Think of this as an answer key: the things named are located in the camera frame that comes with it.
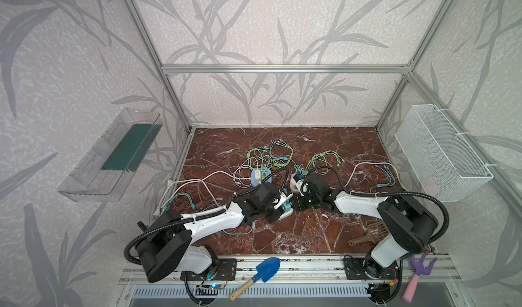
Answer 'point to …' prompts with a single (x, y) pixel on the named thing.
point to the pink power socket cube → (296, 187)
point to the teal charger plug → (287, 206)
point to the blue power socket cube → (257, 176)
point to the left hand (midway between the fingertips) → (283, 202)
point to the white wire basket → (447, 164)
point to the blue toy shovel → (266, 269)
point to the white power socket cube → (285, 214)
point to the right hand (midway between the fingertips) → (291, 197)
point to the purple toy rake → (420, 269)
